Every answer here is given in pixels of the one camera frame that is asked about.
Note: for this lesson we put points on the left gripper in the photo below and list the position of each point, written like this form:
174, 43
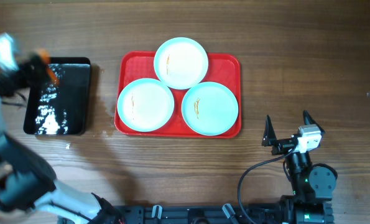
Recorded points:
35, 68

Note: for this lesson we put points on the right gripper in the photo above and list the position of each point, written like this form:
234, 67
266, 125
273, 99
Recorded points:
284, 144

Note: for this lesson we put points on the green and orange sponge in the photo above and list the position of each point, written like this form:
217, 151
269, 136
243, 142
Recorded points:
46, 60

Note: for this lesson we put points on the light blue plate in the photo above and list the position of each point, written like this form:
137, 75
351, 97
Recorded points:
145, 105
180, 63
210, 108

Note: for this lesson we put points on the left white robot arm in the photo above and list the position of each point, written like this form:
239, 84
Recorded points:
27, 181

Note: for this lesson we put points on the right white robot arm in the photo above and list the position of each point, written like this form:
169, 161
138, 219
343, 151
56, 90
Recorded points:
312, 184

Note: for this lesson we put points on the black rectangular water tray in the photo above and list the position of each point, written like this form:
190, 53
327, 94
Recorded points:
61, 109

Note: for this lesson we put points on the red plastic serving tray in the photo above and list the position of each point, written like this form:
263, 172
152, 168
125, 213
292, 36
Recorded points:
223, 68

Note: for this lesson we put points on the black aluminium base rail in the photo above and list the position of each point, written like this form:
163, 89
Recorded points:
258, 213

